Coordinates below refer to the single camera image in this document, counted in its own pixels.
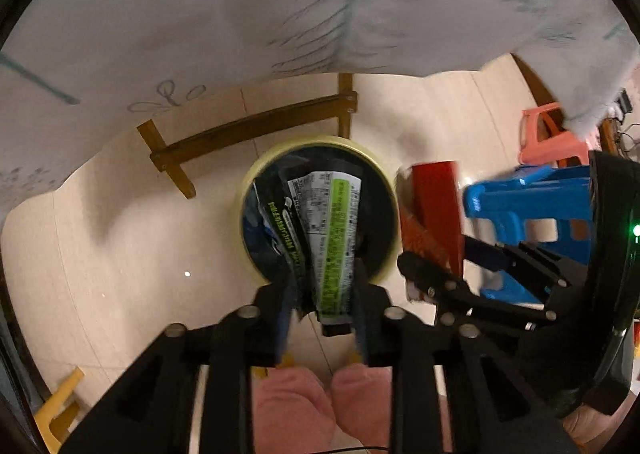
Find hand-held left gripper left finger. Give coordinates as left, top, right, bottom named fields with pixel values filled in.
left=60, top=274, right=301, bottom=454

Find printed teal tablecloth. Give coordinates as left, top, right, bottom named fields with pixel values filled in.
left=0, top=0, right=640, bottom=215

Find tan and green milk pouch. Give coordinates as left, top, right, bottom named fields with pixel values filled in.
left=287, top=171, right=363, bottom=337

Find pink plastic stool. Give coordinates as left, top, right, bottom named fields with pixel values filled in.
left=517, top=102, right=601, bottom=169

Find wooden table frame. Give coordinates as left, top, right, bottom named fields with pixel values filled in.
left=136, top=74, right=358, bottom=199

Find person's right forearm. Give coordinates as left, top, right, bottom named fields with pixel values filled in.
left=562, top=404, right=623, bottom=454

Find person's pink trousers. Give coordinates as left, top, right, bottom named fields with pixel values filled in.
left=252, top=364, right=453, bottom=454

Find yellow plastic stool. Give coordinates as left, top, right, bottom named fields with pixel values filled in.
left=34, top=366, right=86, bottom=452

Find red snack packet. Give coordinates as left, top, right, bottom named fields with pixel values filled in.
left=397, top=161, right=466, bottom=279

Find blue plastic stool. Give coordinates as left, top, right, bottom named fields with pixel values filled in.
left=462, top=164, right=593, bottom=305

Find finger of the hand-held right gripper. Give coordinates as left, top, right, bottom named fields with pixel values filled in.
left=397, top=251, right=558, bottom=329
left=462, top=234, right=571, bottom=305

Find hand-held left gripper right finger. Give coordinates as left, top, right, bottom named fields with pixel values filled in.
left=352, top=261, right=581, bottom=454

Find round yellow-rimmed bin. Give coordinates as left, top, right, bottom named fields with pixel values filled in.
left=235, top=135, right=402, bottom=285

